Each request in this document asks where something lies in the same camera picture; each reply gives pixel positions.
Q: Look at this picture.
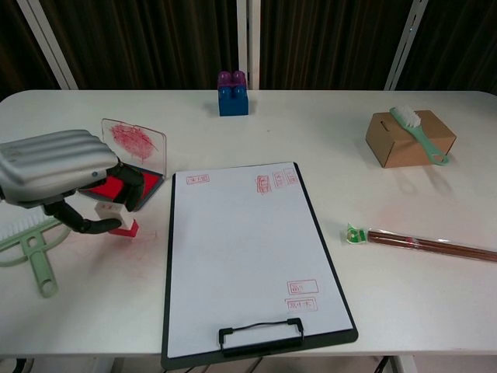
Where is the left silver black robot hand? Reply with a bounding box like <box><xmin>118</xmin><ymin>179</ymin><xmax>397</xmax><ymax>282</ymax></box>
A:
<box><xmin>0</xmin><ymin>129</ymin><xmax>145</xmax><ymax>235</ymax></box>

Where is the red and white stamp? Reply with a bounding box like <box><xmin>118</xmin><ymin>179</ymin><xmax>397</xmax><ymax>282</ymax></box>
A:
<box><xmin>94</xmin><ymin>200</ymin><xmax>140</xmax><ymax>239</ymax></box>

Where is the blue toy building block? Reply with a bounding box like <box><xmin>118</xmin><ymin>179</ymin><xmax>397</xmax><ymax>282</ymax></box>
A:
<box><xmin>217</xmin><ymin>84</ymin><xmax>250</xmax><ymax>117</ymax></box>

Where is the purple plastic toy brick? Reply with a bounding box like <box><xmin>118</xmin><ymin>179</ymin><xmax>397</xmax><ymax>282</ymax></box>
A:
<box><xmin>217</xmin><ymin>69</ymin><xmax>248</xmax><ymax>89</ymax></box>

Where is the black clipboard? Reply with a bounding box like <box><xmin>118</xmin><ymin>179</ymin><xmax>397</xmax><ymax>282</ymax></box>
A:
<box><xmin>161</xmin><ymin>161</ymin><xmax>359</xmax><ymax>371</ymax></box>

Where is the green wide T-shaped brush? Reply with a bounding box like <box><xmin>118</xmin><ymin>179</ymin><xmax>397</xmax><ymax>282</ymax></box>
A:
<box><xmin>0</xmin><ymin>211</ymin><xmax>73</xmax><ymax>299</ymax></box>

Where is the dark pleated curtain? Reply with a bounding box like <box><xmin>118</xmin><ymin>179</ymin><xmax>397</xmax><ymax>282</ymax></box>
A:
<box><xmin>0</xmin><ymin>0</ymin><xmax>497</xmax><ymax>102</ymax></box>

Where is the white stamped paper sheet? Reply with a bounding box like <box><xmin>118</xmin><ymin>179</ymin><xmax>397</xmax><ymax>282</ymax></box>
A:
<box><xmin>166</xmin><ymin>162</ymin><xmax>356</xmax><ymax>349</ymax></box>

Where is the small brown cardboard box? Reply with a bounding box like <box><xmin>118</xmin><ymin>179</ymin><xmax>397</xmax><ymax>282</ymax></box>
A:
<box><xmin>364</xmin><ymin>110</ymin><xmax>457</xmax><ymax>169</ymax></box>

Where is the wrapped brown chopsticks pair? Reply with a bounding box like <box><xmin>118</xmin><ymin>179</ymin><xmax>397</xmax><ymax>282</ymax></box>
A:
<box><xmin>340</xmin><ymin>222</ymin><xmax>497</xmax><ymax>264</ymax></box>

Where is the white metal frame post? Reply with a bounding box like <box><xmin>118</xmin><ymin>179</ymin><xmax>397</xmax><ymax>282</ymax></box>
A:
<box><xmin>384</xmin><ymin>0</ymin><xmax>429</xmax><ymax>92</ymax></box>
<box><xmin>16</xmin><ymin>0</ymin><xmax>78</xmax><ymax>91</ymax></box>
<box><xmin>235</xmin><ymin>0</ymin><xmax>261</xmax><ymax>90</ymax></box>

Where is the green long-handled scrub brush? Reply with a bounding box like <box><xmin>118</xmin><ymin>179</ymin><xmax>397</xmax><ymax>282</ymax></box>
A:
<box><xmin>389</xmin><ymin>106</ymin><xmax>450</xmax><ymax>167</ymax></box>

